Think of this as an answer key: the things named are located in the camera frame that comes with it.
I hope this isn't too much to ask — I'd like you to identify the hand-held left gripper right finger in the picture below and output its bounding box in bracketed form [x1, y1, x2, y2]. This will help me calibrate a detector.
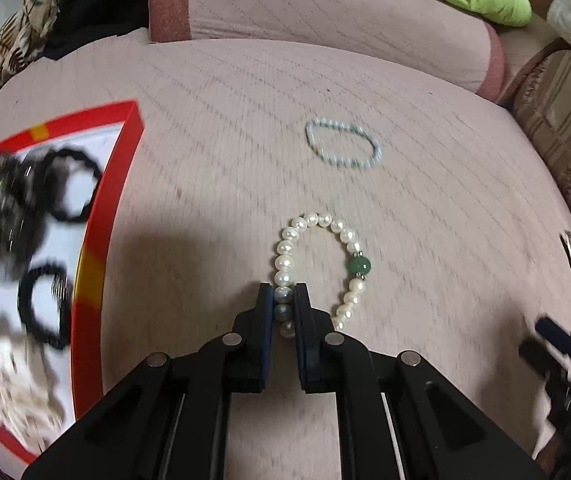
[293, 282, 549, 480]

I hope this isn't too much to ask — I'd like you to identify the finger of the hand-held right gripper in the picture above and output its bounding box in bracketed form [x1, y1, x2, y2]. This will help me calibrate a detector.
[535, 315, 571, 356]
[519, 340, 559, 378]

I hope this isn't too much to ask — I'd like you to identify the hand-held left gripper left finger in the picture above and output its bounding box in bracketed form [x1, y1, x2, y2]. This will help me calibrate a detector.
[20, 282, 274, 480]

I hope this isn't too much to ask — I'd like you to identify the white pearl bracelet green bead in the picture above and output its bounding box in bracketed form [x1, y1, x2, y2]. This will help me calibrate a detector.
[273, 212, 372, 338]

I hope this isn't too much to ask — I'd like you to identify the red cardboard box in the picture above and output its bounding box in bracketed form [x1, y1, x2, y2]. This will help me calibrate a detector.
[0, 101, 145, 466]

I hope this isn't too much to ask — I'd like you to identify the black sheer scrunchie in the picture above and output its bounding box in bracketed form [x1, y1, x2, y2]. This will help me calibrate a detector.
[0, 152, 51, 281]

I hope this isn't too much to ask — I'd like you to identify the pink quilted sofa seat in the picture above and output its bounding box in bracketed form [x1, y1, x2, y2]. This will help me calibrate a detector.
[0, 27, 571, 480]

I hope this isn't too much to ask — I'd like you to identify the striped floral cushion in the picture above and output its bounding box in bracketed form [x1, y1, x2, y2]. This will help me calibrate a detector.
[508, 50, 571, 281]

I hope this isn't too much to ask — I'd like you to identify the pink bolster cushion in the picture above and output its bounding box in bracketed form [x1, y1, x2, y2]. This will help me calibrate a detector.
[148, 0, 507, 101]

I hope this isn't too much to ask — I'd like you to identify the black cloth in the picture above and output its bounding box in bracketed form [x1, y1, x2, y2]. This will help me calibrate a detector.
[40, 0, 176, 61]

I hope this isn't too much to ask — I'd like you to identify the leaf print cloth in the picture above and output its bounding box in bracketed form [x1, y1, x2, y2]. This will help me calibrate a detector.
[0, 0, 86, 106]

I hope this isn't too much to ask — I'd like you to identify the black hair tie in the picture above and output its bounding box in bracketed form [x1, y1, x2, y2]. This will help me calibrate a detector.
[40, 147, 104, 223]
[18, 262, 74, 351]

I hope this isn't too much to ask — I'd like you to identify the light blue bead bracelet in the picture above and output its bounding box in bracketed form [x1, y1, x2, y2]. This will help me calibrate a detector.
[305, 117, 383, 166]

